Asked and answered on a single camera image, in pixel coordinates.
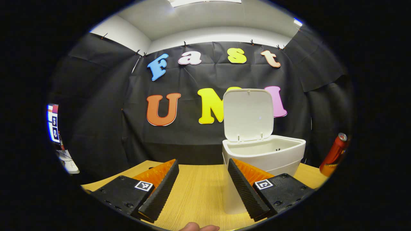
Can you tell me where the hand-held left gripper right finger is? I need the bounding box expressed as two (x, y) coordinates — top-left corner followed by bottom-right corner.
(227, 158), (315, 222)

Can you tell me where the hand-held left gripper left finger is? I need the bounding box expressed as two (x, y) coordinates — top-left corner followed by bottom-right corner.
(91, 159), (179, 224)

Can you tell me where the white desktop garbage bin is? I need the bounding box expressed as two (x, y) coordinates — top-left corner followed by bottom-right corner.
(222, 89), (306, 215)

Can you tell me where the red pop can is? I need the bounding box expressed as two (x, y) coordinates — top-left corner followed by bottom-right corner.
(319, 133), (350, 177)

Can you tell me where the wooden desktop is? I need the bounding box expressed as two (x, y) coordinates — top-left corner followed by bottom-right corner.
(80, 160), (328, 231)

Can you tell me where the black backdrop cloth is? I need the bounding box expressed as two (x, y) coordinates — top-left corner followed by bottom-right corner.
(48, 24), (355, 183)

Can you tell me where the white side desk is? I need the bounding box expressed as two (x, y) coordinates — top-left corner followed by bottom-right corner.
(56, 149), (80, 174)

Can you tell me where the computer monitor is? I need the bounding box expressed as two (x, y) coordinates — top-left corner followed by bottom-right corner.
(47, 104), (60, 143)

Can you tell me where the row of small cloth clips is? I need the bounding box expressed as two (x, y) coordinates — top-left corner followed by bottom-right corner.
(101, 32), (302, 57)

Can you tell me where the long ceiling light panel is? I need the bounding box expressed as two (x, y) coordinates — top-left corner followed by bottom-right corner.
(169, 0), (241, 8)

